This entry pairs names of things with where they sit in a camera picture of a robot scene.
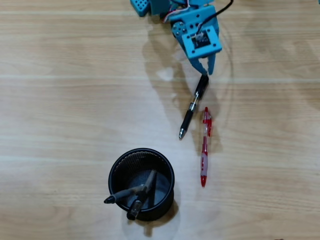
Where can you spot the grey grip retractable pen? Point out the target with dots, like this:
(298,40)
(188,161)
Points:
(122,193)

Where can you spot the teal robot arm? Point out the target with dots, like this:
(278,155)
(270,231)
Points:
(155,6)

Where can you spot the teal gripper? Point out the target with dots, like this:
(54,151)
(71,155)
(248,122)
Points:
(201,65)

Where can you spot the clear pen with black grip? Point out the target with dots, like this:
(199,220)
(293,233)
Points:
(135,208)

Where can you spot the red retractable pen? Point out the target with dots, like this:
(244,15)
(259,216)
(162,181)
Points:
(204,160)

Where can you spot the black mesh pen holder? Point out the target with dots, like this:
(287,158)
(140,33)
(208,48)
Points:
(163,205)

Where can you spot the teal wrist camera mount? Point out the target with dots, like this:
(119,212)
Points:
(212,47)

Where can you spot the black gel pen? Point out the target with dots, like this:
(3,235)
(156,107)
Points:
(187,117)

